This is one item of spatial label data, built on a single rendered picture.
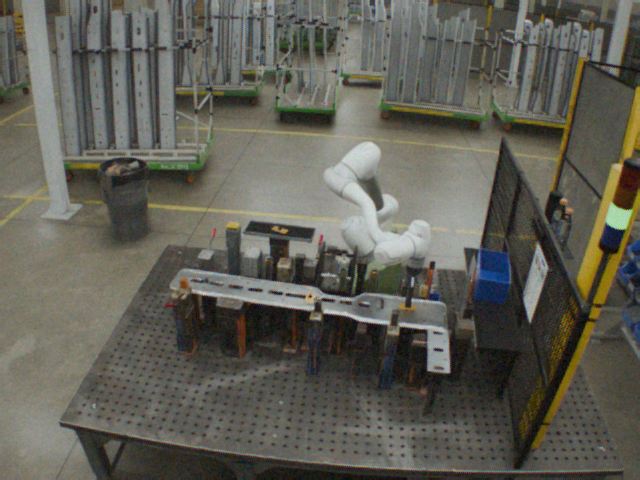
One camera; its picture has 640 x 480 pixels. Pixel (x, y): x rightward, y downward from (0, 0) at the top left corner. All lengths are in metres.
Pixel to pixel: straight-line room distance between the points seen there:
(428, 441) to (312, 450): 0.51
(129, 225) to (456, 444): 3.72
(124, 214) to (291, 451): 3.33
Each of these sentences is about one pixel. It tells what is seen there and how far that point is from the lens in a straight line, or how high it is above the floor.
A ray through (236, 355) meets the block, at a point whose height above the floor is 0.73.
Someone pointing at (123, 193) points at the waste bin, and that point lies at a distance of 4.90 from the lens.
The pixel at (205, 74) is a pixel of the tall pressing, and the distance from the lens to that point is 9.98.
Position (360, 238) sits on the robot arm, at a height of 0.99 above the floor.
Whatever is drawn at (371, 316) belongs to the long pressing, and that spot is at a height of 1.00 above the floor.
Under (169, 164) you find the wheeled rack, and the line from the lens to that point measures 6.19.
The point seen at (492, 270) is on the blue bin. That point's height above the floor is 1.04.
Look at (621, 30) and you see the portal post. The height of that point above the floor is 2.18.
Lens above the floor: 2.48
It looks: 30 degrees down
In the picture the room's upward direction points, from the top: 3 degrees clockwise
